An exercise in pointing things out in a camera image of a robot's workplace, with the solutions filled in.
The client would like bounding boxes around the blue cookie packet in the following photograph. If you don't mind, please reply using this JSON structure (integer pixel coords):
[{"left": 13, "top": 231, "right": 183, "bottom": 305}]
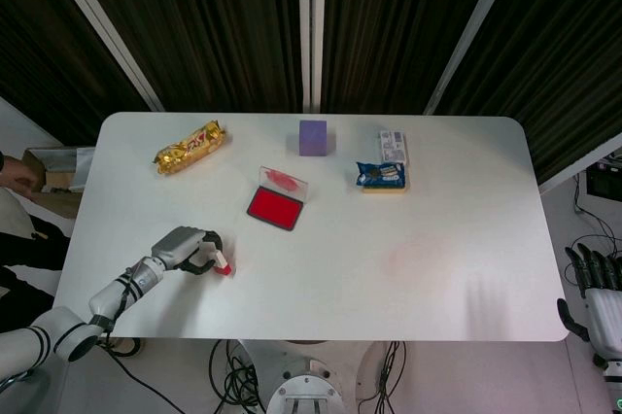
[{"left": 354, "top": 160, "right": 407, "bottom": 189}]

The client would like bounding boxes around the red ink pad clear lid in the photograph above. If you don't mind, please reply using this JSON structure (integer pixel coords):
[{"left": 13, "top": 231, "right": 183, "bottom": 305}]
[{"left": 246, "top": 164, "right": 310, "bottom": 232}]

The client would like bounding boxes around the white partition post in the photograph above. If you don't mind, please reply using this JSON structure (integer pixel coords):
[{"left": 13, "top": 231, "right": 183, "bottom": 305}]
[
  {"left": 422, "top": 0, "right": 527, "bottom": 117},
  {"left": 38, "top": 0, "right": 164, "bottom": 113},
  {"left": 296, "top": 0, "right": 328, "bottom": 113}
]

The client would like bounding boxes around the black curtain panel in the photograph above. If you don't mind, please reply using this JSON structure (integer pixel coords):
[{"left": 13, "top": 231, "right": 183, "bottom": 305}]
[
  {"left": 320, "top": 0, "right": 506, "bottom": 115},
  {"left": 0, "top": 0, "right": 153, "bottom": 146},
  {"left": 434, "top": 0, "right": 622, "bottom": 187},
  {"left": 65, "top": 0, "right": 312, "bottom": 113}
]

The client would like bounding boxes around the chrome bar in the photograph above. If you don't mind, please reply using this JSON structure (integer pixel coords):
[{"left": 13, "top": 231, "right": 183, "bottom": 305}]
[{"left": 0, "top": 367, "right": 35, "bottom": 394}]

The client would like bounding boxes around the purple box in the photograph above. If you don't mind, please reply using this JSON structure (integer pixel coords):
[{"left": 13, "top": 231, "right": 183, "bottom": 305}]
[{"left": 297, "top": 120, "right": 336, "bottom": 157}]

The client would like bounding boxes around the black floor cable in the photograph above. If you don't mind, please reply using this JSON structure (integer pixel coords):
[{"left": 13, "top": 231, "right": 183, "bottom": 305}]
[{"left": 572, "top": 174, "right": 622, "bottom": 259}]

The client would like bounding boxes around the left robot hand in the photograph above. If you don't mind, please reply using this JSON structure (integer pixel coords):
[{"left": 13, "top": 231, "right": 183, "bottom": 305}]
[{"left": 150, "top": 225, "right": 225, "bottom": 275}]

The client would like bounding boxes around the black cable bundle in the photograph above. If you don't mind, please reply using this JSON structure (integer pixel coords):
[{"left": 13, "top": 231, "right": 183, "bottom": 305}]
[
  {"left": 208, "top": 339, "right": 266, "bottom": 414},
  {"left": 357, "top": 339, "right": 407, "bottom": 414}
]

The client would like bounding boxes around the small white block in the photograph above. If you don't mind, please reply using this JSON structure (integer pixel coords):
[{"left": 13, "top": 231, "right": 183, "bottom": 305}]
[{"left": 212, "top": 248, "right": 234, "bottom": 278}]

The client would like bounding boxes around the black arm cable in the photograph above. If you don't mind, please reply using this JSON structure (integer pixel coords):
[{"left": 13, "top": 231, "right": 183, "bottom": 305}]
[{"left": 99, "top": 330, "right": 177, "bottom": 414}]

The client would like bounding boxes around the grey plastic bag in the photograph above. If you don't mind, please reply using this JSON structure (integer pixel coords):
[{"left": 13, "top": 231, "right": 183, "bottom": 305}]
[{"left": 41, "top": 146, "right": 94, "bottom": 191}]

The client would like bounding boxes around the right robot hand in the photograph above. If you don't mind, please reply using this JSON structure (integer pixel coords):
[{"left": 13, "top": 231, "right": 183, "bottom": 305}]
[{"left": 556, "top": 243, "right": 622, "bottom": 362}]

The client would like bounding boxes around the white printed packet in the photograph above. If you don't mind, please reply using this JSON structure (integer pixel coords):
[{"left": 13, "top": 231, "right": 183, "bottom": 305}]
[{"left": 377, "top": 129, "right": 408, "bottom": 165}]

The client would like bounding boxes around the round robot base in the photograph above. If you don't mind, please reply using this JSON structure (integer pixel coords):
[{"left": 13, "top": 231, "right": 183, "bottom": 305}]
[{"left": 227, "top": 339, "right": 404, "bottom": 414}]

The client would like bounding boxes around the gold snack packet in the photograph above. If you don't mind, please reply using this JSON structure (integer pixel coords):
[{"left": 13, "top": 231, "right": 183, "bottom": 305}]
[{"left": 154, "top": 121, "right": 227, "bottom": 176}]

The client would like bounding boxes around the cardboard box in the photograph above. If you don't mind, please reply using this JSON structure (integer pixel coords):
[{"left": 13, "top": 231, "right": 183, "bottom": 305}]
[{"left": 21, "top": 149, "right": 84, "bottom": 221}]

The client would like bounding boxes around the bystander bare hand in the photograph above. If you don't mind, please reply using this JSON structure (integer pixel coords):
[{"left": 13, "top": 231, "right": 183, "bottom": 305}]
[{"left": 0, "top": 154, "right": 46, "bottom": 192}]

